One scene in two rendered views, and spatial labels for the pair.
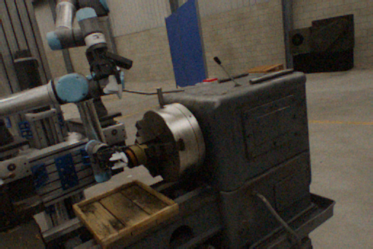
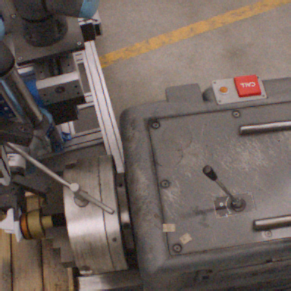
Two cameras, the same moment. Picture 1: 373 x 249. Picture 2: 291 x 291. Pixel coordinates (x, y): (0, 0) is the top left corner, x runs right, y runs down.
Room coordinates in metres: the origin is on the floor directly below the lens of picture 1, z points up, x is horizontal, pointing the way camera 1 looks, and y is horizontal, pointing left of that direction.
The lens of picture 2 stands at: (1.00, -0.24, 2.13)
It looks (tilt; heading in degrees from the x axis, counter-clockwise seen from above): 67 degrees down; 31
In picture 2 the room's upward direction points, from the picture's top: 7 degrees counter-clockwise
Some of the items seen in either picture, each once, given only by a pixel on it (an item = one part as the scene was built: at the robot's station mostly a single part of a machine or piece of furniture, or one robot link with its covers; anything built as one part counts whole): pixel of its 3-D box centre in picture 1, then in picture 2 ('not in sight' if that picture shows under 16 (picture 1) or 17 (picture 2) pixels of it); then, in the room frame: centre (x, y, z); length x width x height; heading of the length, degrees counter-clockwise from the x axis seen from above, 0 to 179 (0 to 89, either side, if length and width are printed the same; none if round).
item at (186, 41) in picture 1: (183, 56); not in sight; (8.09, -0.26, 1.18); 4.12 x 0.80 x 2.35; 9
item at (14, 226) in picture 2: (117, 158); (10, 224); (1.13, 0.28, 1.09); 0.09 x 0.06 x 0.03; 32
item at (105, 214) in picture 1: (123, 208); (25, 245); (1.12, 0.30, 0.89); 0.36 x 0.30 x 0.04; 32
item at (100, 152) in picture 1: (107, 156); (10, 192); (1.22, 0.34, 1.08); 0.12 x 0.09 x 0.08; 32
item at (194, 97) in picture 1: (234, 121); (236, 190); (1.49, -0.25, 1.06); 0.59 x 0.48 x 0.39; 122
